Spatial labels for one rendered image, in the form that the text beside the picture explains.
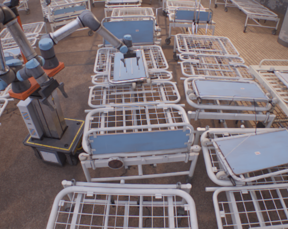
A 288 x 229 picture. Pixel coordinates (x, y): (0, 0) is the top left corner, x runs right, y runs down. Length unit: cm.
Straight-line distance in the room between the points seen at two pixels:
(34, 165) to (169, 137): 147
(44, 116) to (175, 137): 116
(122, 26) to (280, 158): 248
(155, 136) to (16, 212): 141
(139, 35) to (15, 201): 254
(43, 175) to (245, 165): 180
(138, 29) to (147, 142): 200
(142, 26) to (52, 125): 187
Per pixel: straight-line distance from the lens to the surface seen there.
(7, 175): 250
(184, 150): 166
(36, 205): 217
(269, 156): 177
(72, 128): 225
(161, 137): 154
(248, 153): 172
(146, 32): 324
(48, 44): 190
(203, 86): 227
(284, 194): 239
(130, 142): 154
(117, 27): 319
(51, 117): 202
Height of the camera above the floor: 176
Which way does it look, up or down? 40 degrees down
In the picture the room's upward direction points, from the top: straight up
